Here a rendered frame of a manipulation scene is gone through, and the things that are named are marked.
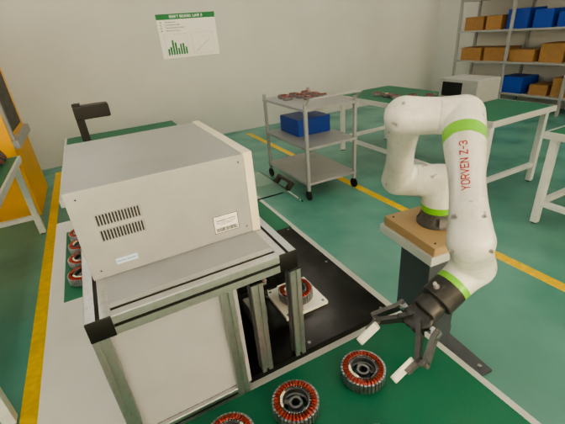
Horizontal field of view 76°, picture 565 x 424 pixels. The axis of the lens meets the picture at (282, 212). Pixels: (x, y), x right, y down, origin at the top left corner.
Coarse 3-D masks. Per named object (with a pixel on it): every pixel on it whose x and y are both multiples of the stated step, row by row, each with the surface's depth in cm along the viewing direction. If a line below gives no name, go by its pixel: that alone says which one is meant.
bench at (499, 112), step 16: (352, 96) 453; (368, 96) 444; (400, 96) 428; (496, 112) 325; (512, 112) 321; (528, 112) 317; (544, 112) 326; (384, 128) 523; (544, 128) 341; (368, 144) 453; (416, 160) 388; (496, 176) 334; (528, 176) 364
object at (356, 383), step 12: (348, 360) 93; (360, 360) 95; (372, 360) 93; (348, 372) 90; (360, 372) 91; (372, 372) 92; (384, 372) 90; (348, 384) 89; (360, 384) 88; (372, 384) 87
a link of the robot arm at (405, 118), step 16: (416, 96) 110; (384, 112) 114; (400, 112) 107; (416, 112) 106; (432, 112) 105; (400, 128) 109; (416, 128) 108; (432, 128) 107; (400, 144) 118; (416, 144) 123; (400, 160) 127; (384, 176) 144; (400, 176) 136; (416, 176) 141; (400, 192) 145
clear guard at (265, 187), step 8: (256, 176) 139; (264, 176) 139; (256, 184) 132; (264, 184) 131; (272, 184) 130; (256, 192) 125; (264, 192) 125; (272, 192) 124; (280, 192) 124; (288, 192) 125
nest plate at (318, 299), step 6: (276, 288) 122; (270, 294) 120; (276, 294) 119; (318, 294) 118; (276, 300) 117; (312, 300) 115; (318, 300) 115; (324, 300) 115; (276, 306) 115; (282, 306) 114; (306, 306) 113; (312, 306) 113; (318, 306) 114; (282, 312) 112; (306, 312) 112
